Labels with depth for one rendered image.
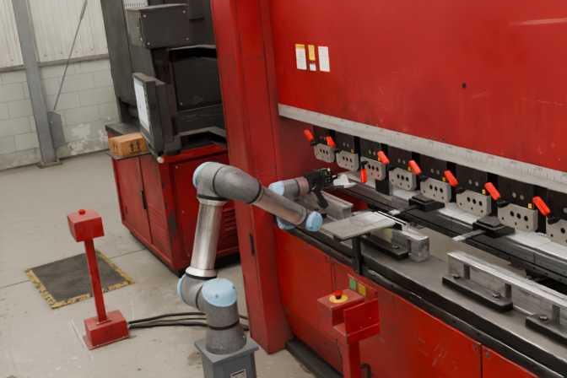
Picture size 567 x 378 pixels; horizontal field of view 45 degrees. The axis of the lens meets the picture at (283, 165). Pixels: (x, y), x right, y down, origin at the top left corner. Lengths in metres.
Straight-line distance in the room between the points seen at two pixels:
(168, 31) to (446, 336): 1.95
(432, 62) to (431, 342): 1.04
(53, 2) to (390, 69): 7.05
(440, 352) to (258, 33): 1.77
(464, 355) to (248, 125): 1.63
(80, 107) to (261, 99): 6.11
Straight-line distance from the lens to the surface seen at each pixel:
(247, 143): 3.52
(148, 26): 3.46
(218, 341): 2.49
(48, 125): 9.18
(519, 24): 2.18
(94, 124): 9.52
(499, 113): 2.28
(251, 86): 3.49
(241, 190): 2.39
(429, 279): 2.68
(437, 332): 2.66
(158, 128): 3.49
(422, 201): 3.06
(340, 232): 2.82
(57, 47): 9.32
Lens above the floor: 2.02
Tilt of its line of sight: 15 degrees down
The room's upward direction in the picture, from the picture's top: 5 degrees counter-clockwise
